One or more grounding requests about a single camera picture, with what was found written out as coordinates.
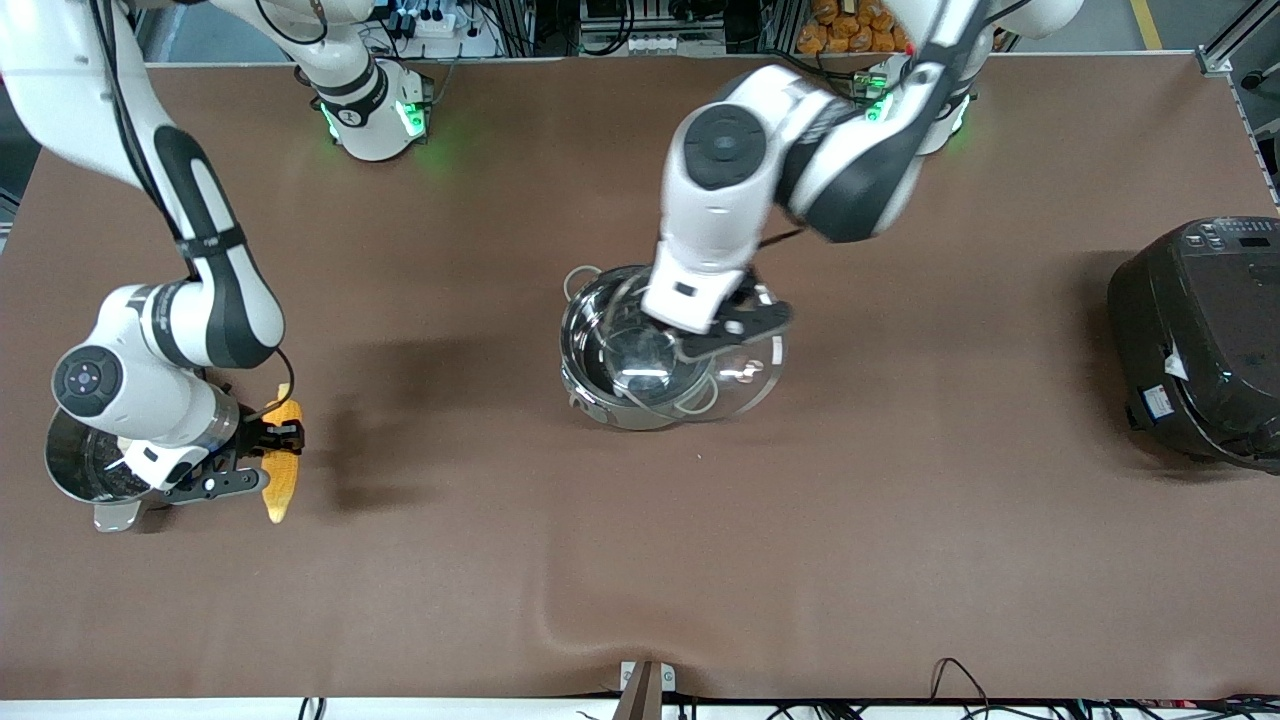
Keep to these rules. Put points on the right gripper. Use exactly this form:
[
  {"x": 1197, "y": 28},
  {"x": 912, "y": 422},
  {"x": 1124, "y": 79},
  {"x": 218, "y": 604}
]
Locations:
[{"x": 252, "y": 435}]

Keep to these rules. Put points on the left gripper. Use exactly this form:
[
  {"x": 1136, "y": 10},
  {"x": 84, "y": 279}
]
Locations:
[{"x": 747, "y": 291}]

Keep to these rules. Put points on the yellow corn cob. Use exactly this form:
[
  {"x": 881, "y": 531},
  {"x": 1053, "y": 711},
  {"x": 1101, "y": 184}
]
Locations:
[{"x": 280, "y": 490}]

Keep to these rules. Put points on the glass pot lid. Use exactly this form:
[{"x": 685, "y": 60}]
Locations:
[{"x": 760, "y": 380}]

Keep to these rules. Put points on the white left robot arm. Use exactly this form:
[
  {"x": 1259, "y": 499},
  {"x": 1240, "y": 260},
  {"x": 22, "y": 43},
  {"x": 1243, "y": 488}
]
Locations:
[{"x": 720, "y": 150}]

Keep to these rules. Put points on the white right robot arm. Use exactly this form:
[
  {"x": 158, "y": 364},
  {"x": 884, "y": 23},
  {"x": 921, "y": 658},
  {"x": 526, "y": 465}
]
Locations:
[{"x": 220, "y": 300}]

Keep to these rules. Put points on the steel cooking pot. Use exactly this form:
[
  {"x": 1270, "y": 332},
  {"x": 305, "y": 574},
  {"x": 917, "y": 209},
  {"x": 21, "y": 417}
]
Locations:
[{"x": 610, "y": 415}]

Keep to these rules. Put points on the steel steamer pot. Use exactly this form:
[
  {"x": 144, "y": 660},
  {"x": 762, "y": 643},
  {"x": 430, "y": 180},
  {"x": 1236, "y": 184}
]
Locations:
[{"x": 70, "y": 470}]

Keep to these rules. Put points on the brown table mat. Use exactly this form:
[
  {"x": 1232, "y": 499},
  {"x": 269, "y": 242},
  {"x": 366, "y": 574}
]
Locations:
[{"x": 640, "y": 560}]

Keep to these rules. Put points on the metal table clamp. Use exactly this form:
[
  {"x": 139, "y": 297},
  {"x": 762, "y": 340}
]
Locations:
[{"x": 647, "y": 685}]

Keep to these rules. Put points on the pile of orange buns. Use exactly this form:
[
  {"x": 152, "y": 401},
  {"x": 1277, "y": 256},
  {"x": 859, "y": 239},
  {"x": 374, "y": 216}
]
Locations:
[{"x": 840, "y": 30}]

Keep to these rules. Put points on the white power strip with plugs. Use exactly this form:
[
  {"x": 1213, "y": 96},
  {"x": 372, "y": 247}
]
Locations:
[{"x": 435, "y": 25}]

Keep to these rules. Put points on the black rice cooker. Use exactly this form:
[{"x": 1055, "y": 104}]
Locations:
[{"x": 1200, "y": 350}]

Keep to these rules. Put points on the aluminium frame profile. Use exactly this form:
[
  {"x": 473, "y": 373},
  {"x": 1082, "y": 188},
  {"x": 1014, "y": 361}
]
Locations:
[{"x": 1225, "y": 50}]

